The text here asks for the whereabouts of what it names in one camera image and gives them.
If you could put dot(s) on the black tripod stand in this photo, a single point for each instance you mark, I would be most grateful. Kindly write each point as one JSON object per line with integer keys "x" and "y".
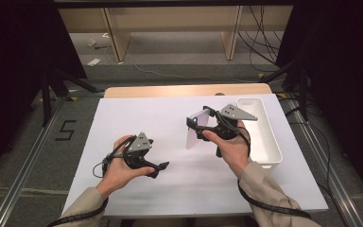
{"x": 46, "y": 94}
{"x": 302, "y": 91}

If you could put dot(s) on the person's right hand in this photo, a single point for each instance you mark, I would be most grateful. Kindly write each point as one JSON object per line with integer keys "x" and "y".
{"x": 233, "y": 151}

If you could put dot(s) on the black curtain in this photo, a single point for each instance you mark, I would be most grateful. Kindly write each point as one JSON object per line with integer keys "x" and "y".
{"x": 19, "y": 47}
{"x": 343, "y": 63}

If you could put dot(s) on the small dark round object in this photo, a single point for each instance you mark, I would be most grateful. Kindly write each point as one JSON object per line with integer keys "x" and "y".
{"x": 219, "y": 94}

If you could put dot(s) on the light wooden desk frame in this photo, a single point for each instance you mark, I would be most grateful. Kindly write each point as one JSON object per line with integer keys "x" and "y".
{"x": 170, "y": 19}

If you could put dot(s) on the white plastic bin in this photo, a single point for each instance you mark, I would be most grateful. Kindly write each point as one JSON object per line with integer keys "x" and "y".
{"x": 263, "y": 142}

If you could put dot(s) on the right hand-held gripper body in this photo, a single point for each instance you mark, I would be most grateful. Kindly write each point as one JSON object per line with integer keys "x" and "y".
{"x": 233, "y": 113}

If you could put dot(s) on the wooden table frame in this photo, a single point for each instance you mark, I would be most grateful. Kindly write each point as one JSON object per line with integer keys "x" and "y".
{"x": 170, "y": 90}

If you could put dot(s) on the white paper scrap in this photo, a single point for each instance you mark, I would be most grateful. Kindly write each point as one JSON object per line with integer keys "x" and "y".
{"x": 106, "y": 35}
{"x": 91, "y": 42}
{"x": 94, "y": 61}

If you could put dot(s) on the person's left hand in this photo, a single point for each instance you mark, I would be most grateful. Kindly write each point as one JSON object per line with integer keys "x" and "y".
{"x": 116, "y": 171}

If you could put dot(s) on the small dark stick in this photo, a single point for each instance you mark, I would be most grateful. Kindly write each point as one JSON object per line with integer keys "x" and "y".
{"x": 102, "y": 47}

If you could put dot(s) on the aluminium floor rail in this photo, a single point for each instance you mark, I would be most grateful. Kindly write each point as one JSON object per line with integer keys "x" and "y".
{"x": 22, "y": 176}
{"x": 334, "y": 186}

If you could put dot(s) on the white table cover board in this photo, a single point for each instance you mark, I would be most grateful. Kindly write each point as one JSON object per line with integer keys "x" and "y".
{"x": 170, "y": 189}

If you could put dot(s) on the yellow tape piece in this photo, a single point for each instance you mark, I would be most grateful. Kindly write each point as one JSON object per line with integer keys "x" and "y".
{"x": 282, "y": 95}
{"x": 261, "y": 75}
{"x": 72, "y": 98}

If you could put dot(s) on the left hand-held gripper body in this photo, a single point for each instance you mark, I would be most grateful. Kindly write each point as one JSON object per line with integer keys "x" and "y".
{"x": 138, "y": 145}

